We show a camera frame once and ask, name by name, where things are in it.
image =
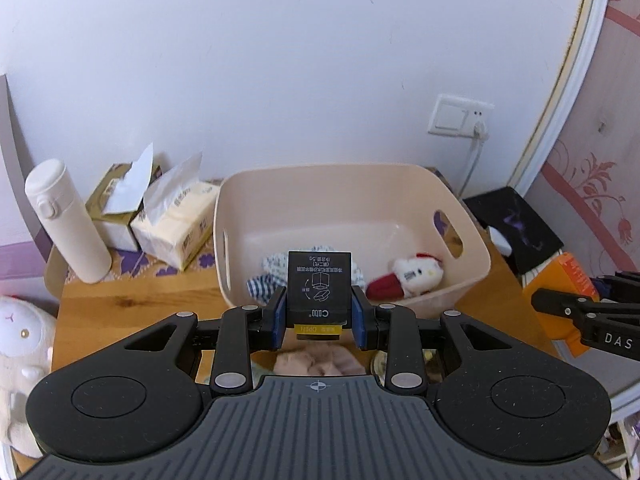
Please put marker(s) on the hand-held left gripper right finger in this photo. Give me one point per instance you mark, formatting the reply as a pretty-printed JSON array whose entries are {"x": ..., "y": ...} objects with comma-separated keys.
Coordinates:
[{"x": 357, "y": 320}]

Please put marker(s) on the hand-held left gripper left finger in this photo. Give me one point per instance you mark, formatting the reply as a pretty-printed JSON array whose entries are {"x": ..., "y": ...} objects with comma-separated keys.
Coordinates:
[{"x": 280, "y": 317}]

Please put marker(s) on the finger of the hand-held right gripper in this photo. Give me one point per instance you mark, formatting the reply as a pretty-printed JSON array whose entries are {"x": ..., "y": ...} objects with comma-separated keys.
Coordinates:
[
  {"x": 620, "y": 287},
  {"x": 560, "y": 302}
]

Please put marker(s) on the small black box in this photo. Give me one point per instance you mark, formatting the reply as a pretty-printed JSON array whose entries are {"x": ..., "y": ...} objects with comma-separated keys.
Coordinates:
[{"x": 320, "y": 285}]

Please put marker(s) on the beige fluffy cloth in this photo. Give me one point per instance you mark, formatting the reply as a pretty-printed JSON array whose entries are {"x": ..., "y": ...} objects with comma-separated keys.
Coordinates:
[{"x": 320, "y": 362}]

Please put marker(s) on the beige plastic storage basket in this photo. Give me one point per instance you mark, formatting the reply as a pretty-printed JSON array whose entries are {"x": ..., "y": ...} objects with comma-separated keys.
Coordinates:
[{"x": 320, "y": 210}]

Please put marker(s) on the orange box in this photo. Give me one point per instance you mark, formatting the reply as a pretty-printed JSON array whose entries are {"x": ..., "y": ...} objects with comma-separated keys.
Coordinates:
[{"x": 560, "y": 280}]

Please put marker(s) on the blue checkered cloth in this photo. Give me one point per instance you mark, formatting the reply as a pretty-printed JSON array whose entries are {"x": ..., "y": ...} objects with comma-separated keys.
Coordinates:
[{"x": 260, "y": 285}]

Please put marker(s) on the white and red plush toy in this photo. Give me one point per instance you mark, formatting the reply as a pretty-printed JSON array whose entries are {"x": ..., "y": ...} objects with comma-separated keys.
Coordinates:
[{"x": 415, "y": 275}]

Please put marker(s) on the black mouse pad purple print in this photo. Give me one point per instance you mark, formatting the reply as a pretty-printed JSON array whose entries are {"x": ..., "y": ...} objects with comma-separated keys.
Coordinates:
[{"x": 525, "y": 230}]

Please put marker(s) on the white charger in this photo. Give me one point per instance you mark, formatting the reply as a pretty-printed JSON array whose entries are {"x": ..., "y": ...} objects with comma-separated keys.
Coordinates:
[{"x": 500, "y": 241}]

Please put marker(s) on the pink floral wardrobe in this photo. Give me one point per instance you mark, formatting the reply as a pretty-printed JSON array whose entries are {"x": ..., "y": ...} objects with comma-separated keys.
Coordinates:
[{"x": 600, "y": 160}]

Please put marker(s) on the wooden desk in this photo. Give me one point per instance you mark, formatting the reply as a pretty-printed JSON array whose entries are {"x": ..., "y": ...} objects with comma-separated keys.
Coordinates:
[{"x": 150, "y": 300}]

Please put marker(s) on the gold tissue box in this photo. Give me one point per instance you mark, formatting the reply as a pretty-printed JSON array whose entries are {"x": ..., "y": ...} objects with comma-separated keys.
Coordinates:
[{"x": 117, "y": 232}]

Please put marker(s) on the white thermos bottle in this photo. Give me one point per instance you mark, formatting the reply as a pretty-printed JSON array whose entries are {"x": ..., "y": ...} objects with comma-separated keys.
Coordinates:
[{"x": 65, "y": 220}]

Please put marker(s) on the large white plush toy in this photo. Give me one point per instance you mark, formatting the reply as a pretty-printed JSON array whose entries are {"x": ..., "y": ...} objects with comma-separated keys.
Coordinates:
[{"x": 20, "y": 340}]

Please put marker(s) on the purple headboard panel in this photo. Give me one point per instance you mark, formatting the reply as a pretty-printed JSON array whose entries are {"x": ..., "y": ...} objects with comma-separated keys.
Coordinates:
[{"x": 15, "y": 210}]

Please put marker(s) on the white wall socket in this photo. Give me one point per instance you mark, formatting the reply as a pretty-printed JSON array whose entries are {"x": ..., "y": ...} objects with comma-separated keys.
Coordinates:
[{"x": 481, "y": 112}]

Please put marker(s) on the white wall switch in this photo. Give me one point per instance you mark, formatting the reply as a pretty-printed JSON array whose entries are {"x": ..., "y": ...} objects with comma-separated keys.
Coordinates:
[{"x": 447, "y": 115}]

